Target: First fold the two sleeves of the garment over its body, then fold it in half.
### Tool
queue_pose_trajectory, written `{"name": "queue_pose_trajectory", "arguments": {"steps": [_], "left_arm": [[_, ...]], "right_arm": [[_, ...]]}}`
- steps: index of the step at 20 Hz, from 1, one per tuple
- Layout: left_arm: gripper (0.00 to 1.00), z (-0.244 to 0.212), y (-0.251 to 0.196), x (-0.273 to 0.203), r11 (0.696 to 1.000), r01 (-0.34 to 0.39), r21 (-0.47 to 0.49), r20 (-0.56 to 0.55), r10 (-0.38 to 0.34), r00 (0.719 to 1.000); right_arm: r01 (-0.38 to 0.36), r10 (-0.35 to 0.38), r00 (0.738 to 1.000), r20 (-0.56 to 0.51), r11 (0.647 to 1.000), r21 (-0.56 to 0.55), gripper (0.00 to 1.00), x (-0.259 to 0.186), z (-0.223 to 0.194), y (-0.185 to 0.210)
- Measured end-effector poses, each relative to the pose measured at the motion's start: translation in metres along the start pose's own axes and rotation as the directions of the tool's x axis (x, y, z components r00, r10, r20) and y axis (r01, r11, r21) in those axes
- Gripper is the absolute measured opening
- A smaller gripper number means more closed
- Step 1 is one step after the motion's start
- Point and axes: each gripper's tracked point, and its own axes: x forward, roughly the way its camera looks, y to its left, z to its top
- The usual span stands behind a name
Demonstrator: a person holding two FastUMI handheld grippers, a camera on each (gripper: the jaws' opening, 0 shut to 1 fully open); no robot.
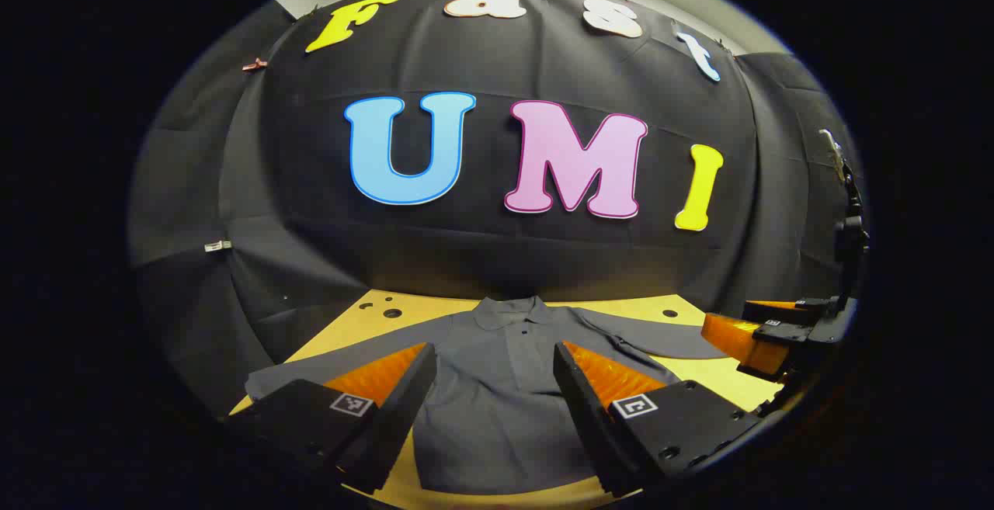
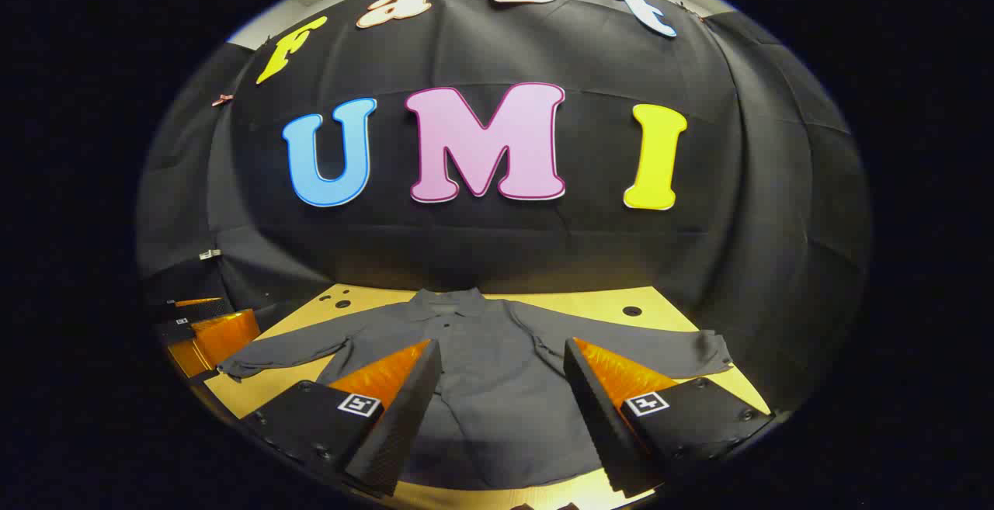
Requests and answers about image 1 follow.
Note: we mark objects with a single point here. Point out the grey collared shirt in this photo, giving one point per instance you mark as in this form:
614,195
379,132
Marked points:
497,401

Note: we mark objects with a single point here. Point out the black backdrop cloth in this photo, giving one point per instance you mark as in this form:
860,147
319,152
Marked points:
481,261

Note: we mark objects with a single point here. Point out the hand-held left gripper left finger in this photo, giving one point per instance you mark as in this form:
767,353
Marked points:
404,401

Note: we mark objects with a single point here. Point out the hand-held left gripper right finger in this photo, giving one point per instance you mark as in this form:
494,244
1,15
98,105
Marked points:
582,409

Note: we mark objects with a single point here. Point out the red cloth clip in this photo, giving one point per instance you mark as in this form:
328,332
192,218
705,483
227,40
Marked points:
255,64

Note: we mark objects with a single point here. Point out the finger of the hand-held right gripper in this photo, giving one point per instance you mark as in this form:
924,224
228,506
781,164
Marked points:
745,343
784,310

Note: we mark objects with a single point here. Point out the silver cloth clip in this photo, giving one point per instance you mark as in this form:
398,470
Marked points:
217,246

